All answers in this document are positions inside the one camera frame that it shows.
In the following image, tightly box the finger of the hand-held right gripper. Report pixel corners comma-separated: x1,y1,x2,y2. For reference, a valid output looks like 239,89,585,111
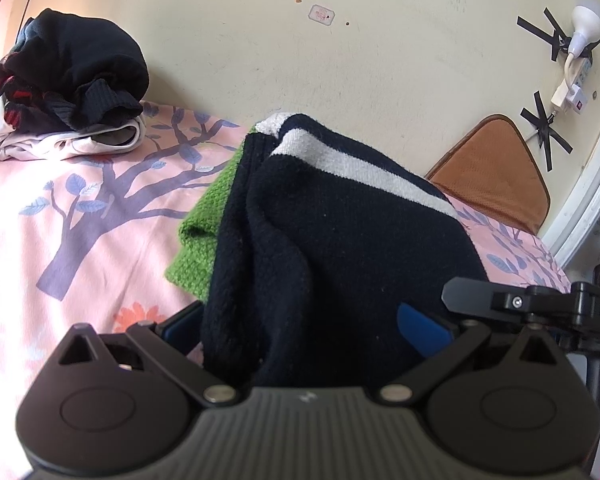
441,276,577,327

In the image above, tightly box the white light bulb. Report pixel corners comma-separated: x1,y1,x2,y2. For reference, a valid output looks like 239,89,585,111
567,3,600,59

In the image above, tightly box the white garment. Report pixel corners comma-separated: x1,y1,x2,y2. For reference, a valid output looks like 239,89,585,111
0,96,149,162

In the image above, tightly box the small pink wall sticker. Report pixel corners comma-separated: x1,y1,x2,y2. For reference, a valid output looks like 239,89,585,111
308,3,337,28

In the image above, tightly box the navy green white striped sweater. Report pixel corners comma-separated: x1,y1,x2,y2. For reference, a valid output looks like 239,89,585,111
165,112,491,389

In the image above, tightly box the pink floral bed sheet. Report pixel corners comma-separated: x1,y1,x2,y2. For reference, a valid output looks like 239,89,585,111
0,101,574,476

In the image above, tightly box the black tape cross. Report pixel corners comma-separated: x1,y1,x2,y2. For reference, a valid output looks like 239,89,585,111
519,90,574,174
516,8,597,64

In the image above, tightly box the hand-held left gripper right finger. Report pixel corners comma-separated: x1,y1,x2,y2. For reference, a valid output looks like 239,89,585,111
379,302,564,407

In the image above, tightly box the red and black garment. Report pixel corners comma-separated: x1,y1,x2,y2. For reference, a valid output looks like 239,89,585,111
0,60,48,127

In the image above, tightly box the white power strip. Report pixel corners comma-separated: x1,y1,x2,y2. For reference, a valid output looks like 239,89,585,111
550,56,594,109

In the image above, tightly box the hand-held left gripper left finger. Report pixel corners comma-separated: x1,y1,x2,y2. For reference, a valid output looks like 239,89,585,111
57,302,238,404

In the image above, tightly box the white window frame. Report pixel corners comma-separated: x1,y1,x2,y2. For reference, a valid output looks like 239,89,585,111
539,75,600,272

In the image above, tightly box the black knit garment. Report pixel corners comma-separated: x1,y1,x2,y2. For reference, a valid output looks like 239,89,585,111
2,8,150,131

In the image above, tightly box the white and red plug adapter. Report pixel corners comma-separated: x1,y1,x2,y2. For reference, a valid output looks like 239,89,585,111
565,85,589,111

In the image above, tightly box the orange-brown mesh cushion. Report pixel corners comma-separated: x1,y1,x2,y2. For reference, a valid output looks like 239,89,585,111
424,115,552,237

